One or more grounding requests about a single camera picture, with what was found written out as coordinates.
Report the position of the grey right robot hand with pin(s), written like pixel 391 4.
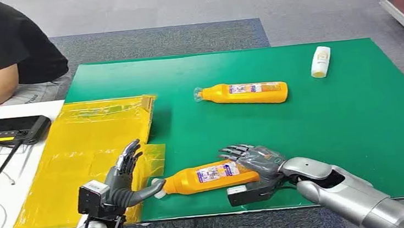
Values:
pixel 261 161

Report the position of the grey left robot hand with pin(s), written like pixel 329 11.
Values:
pixel 119 193

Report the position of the orange bottle with clear cap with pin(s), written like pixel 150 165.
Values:
pixel 187 181
pixel 255 95

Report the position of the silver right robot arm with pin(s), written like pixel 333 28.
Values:
pixel 351 195

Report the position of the small white bottle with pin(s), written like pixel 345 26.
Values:
pixel 321 62

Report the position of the yellow plastic-wrapped flat box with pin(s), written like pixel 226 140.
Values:
pixel 81 156

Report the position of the green table mat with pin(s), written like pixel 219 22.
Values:
pixel 316 125

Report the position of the black controller antenna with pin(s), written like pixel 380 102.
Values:
pixel 8 159

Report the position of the black remote controller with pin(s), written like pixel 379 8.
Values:
pixel 13 129

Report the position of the person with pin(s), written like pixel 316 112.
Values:
pixel 5 39

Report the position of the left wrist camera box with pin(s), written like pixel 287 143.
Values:
pixel 91 196

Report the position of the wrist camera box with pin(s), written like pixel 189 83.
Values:
pixel 91 196
pixel 243 194

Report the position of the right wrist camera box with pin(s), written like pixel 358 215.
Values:
pixel 243 194

